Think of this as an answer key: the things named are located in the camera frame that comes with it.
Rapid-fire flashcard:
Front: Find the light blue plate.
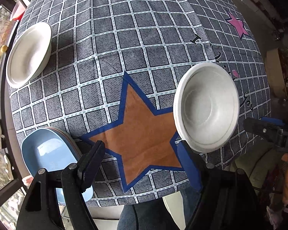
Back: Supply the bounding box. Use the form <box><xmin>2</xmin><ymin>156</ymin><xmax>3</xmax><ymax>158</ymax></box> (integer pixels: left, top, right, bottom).
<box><xmin>21</xmin><ymin>127</ymin><xmax>94</xmax><ymax>206</ymax></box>

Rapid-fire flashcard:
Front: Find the white paper bowl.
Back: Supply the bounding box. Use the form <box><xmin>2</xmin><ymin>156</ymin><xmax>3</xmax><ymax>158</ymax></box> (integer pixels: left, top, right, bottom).
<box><xmin>173</xmin><ymin>62</ymin><xmax>240</xmax><ymax>153</ymax></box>
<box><xmin>6</xmin><ymin>22</ymin><xmax>52</xmax><ymax>89</ymax></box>

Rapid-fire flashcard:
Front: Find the person's blue jeans leg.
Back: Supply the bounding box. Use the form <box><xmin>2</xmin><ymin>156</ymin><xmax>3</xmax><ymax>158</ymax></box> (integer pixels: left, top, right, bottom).
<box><xmin>117</xmin><ymin>186</ymin><xmax>200</xmax><ymax>230</ymax></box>

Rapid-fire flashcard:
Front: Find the grey checkered star tablecloth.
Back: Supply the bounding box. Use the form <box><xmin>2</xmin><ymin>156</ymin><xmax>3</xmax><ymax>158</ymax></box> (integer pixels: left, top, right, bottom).
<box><xmin>8</xmin><ymin>0</ymin><xmax>272</xmax><ymax>208</ymax></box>

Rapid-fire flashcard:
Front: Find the red plastic basin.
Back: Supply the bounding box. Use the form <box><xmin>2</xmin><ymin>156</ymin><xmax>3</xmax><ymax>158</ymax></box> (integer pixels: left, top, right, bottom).
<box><xmin>10</xmin><ymin>0</ymin><xmax>26</xmax><ymax>21</ymax></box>

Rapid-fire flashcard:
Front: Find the black window frame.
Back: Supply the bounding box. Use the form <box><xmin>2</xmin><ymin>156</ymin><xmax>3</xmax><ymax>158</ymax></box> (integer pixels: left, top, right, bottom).
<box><xmin>0</xmin><ymin>0</ymin><xmax>27</xmax><ymax>229</ymax></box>

